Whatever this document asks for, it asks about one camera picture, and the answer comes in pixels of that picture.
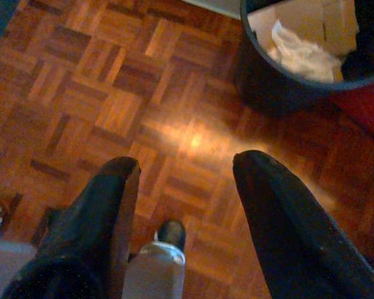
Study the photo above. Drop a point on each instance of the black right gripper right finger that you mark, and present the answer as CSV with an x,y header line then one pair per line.
x,y
293,243

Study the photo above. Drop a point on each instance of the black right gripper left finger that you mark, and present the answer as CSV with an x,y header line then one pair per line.
x,y
81,236

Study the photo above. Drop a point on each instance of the large red cushion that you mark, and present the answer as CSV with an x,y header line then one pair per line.
x,y
367,109

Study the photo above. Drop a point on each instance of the black round waste bin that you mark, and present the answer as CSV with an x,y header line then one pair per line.
x,y
258,78

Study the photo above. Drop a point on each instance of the crumpled white paper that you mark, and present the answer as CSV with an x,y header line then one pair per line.
x,y
299,56

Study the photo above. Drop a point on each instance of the brown cardboard piece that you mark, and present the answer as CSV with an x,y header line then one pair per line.
x,y
330,25

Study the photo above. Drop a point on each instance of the pale green quilted mattress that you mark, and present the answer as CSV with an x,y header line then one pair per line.
x,y
215,4

